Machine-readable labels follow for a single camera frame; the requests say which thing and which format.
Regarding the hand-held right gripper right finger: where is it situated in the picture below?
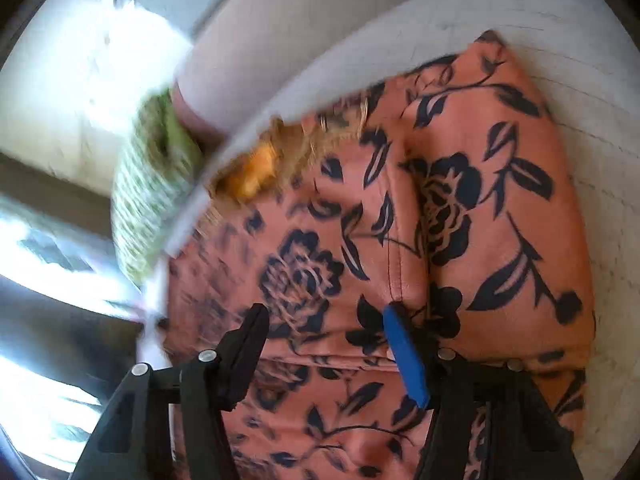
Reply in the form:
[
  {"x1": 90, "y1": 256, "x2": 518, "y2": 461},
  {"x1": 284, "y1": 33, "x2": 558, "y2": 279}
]
[{"x1": 382, "y1": 301, "x2": 586, "y2": 480}]

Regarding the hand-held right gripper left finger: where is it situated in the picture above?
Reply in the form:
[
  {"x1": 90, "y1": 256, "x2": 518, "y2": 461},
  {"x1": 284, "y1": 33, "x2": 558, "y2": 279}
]
[{"x1": 72, "y1": 303, "x2": 271, "y2": 480}]

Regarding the orange black floral garment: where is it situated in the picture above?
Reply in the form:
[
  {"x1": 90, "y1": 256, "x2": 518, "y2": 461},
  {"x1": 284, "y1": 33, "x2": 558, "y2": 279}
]
[{"x1": 162, "y1": 30, "x2": 598, "y2": 480}]

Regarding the orange tan fringed cloth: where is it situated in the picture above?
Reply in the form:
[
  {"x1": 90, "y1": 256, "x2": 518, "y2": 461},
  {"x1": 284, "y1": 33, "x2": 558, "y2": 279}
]
[{"x1": 210, "y1": 100, "x2": 371, "y2": 221}]

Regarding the green white patterned pillow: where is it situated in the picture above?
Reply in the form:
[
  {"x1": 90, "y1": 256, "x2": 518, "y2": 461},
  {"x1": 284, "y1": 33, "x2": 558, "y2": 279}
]
[{"x1": 110, "y1": 87, "x2": 206, "y2": 286}]

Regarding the quilted bed mattress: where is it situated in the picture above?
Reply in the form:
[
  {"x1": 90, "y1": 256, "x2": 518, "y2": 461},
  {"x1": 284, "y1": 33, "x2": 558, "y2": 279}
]
[{"x1": 140, "y1": 0, "x2": 640, "y2": 476}]

